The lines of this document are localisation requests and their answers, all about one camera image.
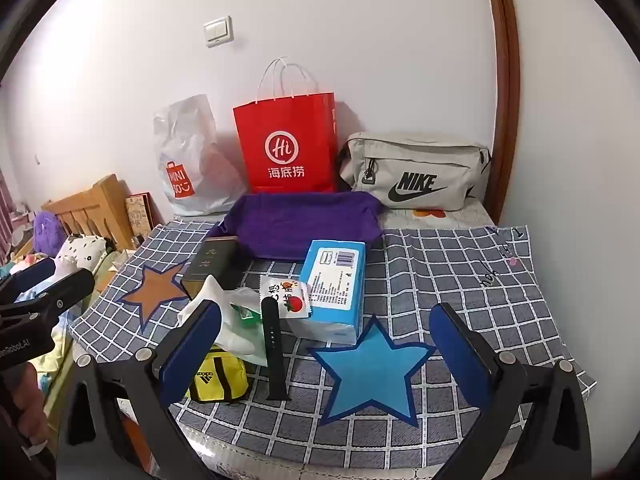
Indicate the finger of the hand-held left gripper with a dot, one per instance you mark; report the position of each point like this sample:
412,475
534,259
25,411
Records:
30,277
65,292

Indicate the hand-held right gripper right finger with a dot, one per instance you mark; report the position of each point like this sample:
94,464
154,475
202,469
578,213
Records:
460,355

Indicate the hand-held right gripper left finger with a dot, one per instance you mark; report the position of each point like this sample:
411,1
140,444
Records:
192,355

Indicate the yellow mini duffel bag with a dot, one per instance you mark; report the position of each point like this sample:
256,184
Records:
220,380

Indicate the white mesh bag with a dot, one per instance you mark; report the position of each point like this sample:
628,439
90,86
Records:
215,290

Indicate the green snack packet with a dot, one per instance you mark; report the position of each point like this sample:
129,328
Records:
248,314

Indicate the white tomato print packet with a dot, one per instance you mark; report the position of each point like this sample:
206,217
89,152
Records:
290,300

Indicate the person's left hand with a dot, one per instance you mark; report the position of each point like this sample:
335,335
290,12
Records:
27,402

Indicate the white spotted pillow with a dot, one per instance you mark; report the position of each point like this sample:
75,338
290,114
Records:
80,255

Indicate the pale yellow bedding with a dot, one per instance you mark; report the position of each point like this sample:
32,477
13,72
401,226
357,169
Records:
70,340

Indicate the purple plush toy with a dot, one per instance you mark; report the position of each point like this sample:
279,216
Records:
47,230

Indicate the grey checked star cloth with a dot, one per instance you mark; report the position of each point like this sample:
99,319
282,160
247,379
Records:
450,270

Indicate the dark gift box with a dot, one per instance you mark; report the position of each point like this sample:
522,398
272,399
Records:
212,262

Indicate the wooden headboard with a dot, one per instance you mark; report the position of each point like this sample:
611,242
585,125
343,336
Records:
100,200

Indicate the patterned small box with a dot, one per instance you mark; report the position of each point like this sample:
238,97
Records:
137,215

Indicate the flower print bed sheet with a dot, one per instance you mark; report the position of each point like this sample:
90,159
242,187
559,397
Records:
430,215

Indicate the blue tissue pack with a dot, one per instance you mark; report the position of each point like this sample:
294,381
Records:
332,285

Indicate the purple towel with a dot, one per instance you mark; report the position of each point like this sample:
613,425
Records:
300,225

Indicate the grey waist bag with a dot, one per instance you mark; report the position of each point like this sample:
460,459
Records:
425,160

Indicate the white plastic shopping bag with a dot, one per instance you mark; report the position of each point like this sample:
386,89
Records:
190,135

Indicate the red paper bag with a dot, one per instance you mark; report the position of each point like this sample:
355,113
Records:
285,125

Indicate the brown door frame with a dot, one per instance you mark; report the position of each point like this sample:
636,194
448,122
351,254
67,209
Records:
505,110

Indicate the white light switch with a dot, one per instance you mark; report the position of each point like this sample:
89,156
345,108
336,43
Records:
218,31

